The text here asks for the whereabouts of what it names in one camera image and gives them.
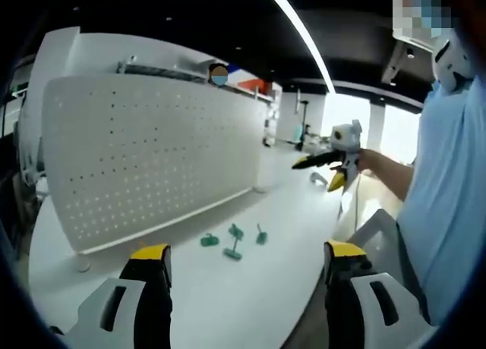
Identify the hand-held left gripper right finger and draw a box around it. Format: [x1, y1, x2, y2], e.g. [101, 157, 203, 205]
[323, 240, 432, 349]

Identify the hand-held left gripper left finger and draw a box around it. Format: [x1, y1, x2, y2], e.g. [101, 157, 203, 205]
[60, 244, 174, 349]

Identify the white perforated mounting plate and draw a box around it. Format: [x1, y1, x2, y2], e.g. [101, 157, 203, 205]
[40, 73, 267, 256]

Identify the black kick scooter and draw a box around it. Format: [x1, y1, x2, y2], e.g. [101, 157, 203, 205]
[291, 99, 311, 152]

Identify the ceiling light strip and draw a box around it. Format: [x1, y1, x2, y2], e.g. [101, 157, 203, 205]
[260, 0, 336, 96]

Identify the person in light blue shirt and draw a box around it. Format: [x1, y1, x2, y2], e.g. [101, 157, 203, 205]
[394, 70, 486, 327]

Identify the white chest-worn device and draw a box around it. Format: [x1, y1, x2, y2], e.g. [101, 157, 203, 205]
[431, 33, 475, 95]

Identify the white desk partition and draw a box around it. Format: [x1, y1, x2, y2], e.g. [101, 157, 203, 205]
[32, 25, 213, 85]

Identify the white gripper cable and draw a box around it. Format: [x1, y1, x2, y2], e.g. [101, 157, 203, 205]
[352, 174, 363, 234]

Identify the orange red wall panel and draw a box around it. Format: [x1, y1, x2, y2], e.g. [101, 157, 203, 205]
[236, 65, 275, 98]

